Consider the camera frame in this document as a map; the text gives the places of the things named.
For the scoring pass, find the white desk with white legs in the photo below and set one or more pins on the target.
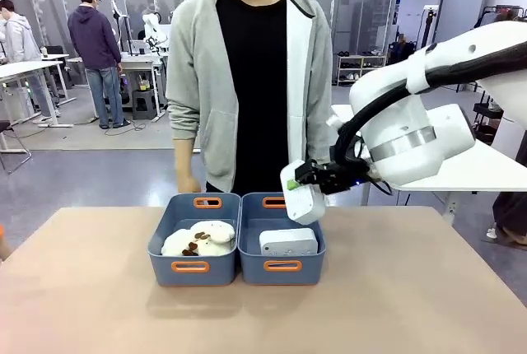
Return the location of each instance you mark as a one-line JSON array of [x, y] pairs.
[[24, 70]]

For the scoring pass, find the white desk with equipment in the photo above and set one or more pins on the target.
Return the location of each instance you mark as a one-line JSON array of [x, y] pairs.
[[140, 61]]

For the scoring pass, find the person in purple hoodie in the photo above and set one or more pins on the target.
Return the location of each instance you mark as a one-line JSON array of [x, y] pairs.
[[96, 41]]

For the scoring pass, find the small white background robot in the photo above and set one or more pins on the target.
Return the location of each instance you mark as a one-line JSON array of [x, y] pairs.
[[154, 31]]

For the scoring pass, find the large white cloud plush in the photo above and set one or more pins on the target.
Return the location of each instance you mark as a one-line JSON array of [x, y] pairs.
[[216, 232]]

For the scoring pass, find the grey step stool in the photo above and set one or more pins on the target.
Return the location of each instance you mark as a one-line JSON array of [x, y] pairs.
[[145, 105]]

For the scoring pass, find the person right forearm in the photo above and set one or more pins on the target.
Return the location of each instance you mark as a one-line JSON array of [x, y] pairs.
[[184, 160]]

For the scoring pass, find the white digital clock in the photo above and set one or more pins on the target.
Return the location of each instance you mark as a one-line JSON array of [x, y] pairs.
[[288, 240], [304, 206]]

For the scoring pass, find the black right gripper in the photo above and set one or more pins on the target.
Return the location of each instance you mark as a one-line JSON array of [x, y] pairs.
[[341, 175]]

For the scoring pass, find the person torso grey cardigan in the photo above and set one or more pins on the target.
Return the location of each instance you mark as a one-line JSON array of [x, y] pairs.
[[251, 82]]

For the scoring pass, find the large white table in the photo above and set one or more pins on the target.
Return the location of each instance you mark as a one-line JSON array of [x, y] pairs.
[[494, 169]]

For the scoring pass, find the black chair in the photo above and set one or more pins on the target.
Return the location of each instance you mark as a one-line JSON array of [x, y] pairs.
[[8, 131]]

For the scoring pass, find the seated person in dark jacket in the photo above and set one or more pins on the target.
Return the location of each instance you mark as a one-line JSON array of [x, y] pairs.
[[401, 49]]

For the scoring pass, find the black utility cart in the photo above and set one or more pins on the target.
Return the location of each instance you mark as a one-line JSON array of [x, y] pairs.
[[488, 119]]

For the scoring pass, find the person in light grey hoodie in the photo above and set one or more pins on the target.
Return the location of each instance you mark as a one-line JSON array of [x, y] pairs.
[[20, 41]]

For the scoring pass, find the black tripod stand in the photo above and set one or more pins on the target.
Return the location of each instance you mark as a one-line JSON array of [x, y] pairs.
[[431, 24]]

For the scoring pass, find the person right hand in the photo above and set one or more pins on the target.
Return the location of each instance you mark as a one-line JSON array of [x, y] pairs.
[[189, 185]]

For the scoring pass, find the person in dark trousers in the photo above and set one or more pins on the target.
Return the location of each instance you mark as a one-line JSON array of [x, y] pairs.
[[510, 218]]

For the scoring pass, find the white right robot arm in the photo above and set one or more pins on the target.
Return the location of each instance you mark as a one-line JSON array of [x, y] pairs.
[[411, 123]]

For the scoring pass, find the white shoe rack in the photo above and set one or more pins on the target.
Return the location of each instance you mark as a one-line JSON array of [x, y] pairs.
[[360, 68]]

